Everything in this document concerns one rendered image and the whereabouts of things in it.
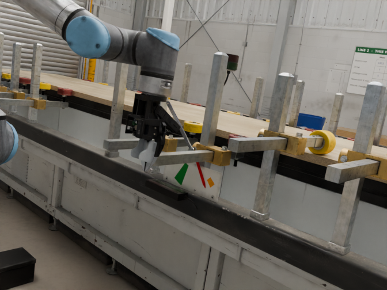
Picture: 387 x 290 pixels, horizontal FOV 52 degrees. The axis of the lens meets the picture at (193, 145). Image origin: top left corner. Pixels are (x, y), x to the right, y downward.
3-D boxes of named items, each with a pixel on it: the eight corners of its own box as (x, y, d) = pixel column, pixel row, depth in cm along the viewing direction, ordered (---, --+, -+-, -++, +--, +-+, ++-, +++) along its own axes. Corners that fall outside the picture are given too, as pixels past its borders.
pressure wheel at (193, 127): (200, 152, 157) (205, 124, 155) (181, 150, 156) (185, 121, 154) (198, 148, 165) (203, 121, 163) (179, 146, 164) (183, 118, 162)
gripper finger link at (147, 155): (132, 171, 106) (137, 138, 105) (148, 171, 111) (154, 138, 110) (139, 174, 104) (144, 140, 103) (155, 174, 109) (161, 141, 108)
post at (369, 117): (339, 267, 103) (382, 82, 94) (326, 261, 105) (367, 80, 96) (344, 263, 105) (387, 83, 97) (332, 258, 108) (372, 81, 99)
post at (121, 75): (110, 157, 167) (123, 49, 159) (103, 155, 170) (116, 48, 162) (118, 156, 170) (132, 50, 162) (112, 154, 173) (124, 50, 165)
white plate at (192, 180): (216, 202, 128) (221, 173, 127) (162, 179, 145) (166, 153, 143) (217, 202, 129) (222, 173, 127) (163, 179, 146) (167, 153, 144)
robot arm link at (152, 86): (158, 77, 112) (182, 82, 105) (155, 95, 112) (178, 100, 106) (133, 73, 105) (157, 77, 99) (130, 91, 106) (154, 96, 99)
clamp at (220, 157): (220, 166, 127) (222, 151, 126) (189, 156, 136) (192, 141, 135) (230, 165, 131) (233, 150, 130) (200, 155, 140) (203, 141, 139)
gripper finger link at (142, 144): (124, 168, 108) (130, 135, 107) (141, 168, 113) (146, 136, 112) (132, 171, 106) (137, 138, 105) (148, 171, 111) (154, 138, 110)
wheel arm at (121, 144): (107, 152, 128) (109, 140, 128) (102, 150, 130) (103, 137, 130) (196, 148, 161) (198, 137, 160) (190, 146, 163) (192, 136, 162)
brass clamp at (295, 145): (295, 156, 109) (298, 137, 108) (254, 144, 117) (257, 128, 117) (305, 155, 113) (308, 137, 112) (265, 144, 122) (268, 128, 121)
